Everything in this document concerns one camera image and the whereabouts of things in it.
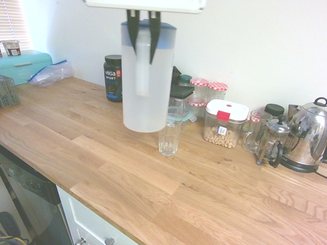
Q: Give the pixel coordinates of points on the clear drinking glass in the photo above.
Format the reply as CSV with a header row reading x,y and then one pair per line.
x,y
168,143

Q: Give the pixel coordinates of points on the chrome electric kettle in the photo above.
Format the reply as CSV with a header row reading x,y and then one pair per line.
x,y
309,132

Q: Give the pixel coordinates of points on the glass container with teal lid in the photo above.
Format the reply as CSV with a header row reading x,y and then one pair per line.
x,y
184,114

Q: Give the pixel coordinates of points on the jar with red checked lid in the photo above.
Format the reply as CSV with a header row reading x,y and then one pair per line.
x,y
197,106
255,118
199,83
218,86

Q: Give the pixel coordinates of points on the clear container with black lid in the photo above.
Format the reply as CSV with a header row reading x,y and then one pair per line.
x,y
182,92

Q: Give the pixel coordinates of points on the jar with black lid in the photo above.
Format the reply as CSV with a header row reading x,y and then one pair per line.
x,y
274,109

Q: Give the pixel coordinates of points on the black Vega protein tub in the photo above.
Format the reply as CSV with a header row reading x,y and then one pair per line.
x,y
112,79

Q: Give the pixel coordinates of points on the teal bread box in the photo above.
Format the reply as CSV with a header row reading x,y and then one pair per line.
x,y
25,66

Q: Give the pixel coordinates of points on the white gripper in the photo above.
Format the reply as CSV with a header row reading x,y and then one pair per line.
x,y
143,4

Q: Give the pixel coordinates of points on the white window blind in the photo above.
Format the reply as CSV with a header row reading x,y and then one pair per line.
x,y
12,23

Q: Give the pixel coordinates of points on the clear zip bag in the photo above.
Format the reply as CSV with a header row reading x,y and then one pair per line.
x,y
51,75

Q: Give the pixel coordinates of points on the clear pitcher with blue lid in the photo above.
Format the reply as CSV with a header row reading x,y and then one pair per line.
x,y
145,107

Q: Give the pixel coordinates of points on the cereal container with white lid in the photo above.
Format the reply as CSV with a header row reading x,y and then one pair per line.
x,y
224,120

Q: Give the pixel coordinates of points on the clear jar with green lid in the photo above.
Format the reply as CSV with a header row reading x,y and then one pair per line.
x,y
185,79

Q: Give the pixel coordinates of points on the glass French press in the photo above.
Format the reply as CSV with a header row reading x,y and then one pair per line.
x,y
273,143

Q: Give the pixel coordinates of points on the white cabinet drawer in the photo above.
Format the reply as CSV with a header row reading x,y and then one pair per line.
x,y
89,222

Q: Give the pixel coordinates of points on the clear glass mug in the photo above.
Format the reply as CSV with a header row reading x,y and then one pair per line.
x,y
251,140

